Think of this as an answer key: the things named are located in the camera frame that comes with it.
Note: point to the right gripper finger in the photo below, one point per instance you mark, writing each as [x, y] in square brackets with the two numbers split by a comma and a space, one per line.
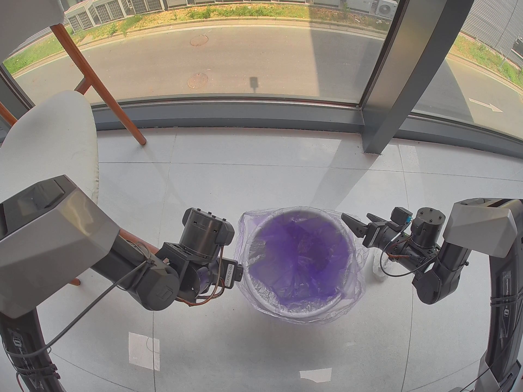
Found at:
[375, 219]
[359, 229]

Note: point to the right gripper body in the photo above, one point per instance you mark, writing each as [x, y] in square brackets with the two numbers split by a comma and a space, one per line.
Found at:
[378, 235]

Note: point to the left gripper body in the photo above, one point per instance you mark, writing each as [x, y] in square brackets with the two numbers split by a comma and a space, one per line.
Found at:
[229, 275]

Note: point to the white paper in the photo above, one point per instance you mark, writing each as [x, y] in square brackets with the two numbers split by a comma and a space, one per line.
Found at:
[380, 266]

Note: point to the purple plastic bag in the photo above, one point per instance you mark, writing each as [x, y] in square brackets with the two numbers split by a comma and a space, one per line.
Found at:
[302, 251]

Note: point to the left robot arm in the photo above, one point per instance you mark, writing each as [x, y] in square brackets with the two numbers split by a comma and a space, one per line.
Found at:
[49, 227]

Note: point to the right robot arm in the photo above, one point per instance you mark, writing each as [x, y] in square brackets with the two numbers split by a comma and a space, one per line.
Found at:
[478, 227]

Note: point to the white trash bin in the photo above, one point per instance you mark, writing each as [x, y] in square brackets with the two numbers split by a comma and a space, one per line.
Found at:
[294, 309]

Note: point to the window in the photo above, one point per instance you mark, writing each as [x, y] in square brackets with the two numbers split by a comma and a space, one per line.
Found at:
[245, 55]

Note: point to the white cushioned wooden chair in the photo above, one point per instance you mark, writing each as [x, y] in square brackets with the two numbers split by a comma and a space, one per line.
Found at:
[49, 145]

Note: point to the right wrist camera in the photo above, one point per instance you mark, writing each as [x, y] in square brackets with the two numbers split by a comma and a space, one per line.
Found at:
[400, 214]

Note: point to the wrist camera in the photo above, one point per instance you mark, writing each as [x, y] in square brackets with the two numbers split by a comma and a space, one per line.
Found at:
[400, 214]
[226, 233]

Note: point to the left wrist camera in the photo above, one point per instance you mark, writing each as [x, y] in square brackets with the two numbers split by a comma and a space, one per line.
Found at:
[226, 233]

